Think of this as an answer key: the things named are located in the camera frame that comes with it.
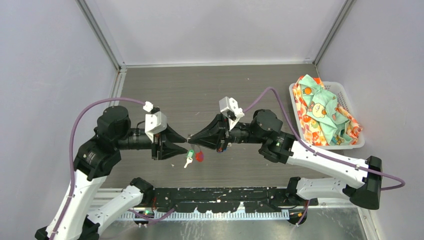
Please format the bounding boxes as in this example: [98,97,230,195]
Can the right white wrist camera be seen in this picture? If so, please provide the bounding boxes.
[218,96,245,131]

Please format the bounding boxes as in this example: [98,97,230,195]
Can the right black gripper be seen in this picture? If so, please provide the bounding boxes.
[188,111,266,152]

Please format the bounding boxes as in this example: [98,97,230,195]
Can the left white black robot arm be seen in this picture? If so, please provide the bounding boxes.
[35,106,187,240]

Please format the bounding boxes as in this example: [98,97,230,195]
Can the colourful patterned cloth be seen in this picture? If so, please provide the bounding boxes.
[292,74,364,147]

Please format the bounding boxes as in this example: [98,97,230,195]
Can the white plastic basket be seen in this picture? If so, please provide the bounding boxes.
[288,81,366,151]

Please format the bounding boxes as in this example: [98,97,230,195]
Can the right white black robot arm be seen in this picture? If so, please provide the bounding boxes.
[188,109,382,210]

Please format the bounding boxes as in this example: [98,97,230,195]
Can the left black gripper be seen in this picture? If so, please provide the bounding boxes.
[117,122,189,159]

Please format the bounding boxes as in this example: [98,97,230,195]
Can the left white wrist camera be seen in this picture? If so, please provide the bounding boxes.
[144,111,167,143]

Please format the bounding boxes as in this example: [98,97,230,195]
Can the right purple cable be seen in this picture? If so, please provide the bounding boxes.
[243,86,406,227]

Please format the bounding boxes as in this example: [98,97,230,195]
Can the aluminium frame rail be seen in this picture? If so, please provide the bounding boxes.
[70,185,373,221]

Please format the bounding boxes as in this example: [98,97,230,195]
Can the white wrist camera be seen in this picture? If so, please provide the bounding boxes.
[144,111,167,143]
[218,96,245,131]

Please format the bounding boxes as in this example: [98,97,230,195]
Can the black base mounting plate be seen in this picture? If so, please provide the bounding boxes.
[136,186,307,213]

